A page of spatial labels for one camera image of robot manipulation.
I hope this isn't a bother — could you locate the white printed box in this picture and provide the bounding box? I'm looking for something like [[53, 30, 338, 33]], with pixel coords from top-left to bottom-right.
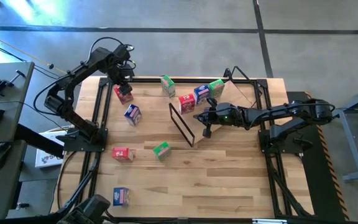
[[35, 126, 74, 169]]

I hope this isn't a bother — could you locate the black keyboard cable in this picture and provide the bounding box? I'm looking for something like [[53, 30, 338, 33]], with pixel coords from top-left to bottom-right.
[[0, 100, 48, 116]]

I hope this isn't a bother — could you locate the wooden shelf with black frame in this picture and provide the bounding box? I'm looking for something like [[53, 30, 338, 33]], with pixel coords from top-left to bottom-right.
[[168, 80, 254, 148]]

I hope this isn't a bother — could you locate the thin black bent cable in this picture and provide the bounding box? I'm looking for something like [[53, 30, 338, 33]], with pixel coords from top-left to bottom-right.
[[231, 65, 264, 108]]

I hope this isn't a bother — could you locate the silver metal bracket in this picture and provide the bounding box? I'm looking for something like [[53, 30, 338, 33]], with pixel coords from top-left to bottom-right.
[[252, 218, 288, 224]]

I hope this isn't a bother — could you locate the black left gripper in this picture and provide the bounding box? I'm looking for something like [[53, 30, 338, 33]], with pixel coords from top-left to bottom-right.
[[109, 62, 135, 95]]

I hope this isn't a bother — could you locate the red Froot Loops cereal box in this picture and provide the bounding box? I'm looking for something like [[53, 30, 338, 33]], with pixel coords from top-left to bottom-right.
[[114, 85, 134, 105], [111, 147, 135, 162], [178, 93, 196, 115]]

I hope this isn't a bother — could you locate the grey metal desk frame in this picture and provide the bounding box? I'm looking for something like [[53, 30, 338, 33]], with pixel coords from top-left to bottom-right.
[[321, 80, 358, 182]]

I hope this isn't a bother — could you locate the blue Frosted Flakes cereal box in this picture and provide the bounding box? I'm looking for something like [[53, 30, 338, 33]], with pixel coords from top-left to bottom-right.
[[112, 187, 131, 207], [123, 103, 143, 127], [193, 84, 211, 106]]

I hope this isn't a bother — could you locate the black hazard-striped floor mat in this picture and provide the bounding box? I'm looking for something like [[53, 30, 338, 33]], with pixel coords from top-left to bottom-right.
[[286, 91, 351, 222]]

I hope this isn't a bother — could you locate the yellow floor cable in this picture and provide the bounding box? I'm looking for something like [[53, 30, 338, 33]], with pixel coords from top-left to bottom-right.
[[0, 29, 70, 75]]

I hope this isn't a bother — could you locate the black aluminium table frame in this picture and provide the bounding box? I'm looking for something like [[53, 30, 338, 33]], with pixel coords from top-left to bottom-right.
[[54, 76, 315, 218]]

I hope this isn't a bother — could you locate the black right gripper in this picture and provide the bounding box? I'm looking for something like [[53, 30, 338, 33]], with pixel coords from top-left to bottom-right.
[[193, 98, 245, 139]]

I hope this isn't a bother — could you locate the black support beam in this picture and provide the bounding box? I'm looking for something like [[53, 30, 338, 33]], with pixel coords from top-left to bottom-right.
[[14, 123, 65, 156]]

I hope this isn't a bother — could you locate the green Apple Jacks cereal box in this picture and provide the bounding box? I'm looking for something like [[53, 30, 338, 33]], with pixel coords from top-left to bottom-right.
[[160, 75, 177, 99], [152, 141, 173, 162], [208, 78, 226, 99]]

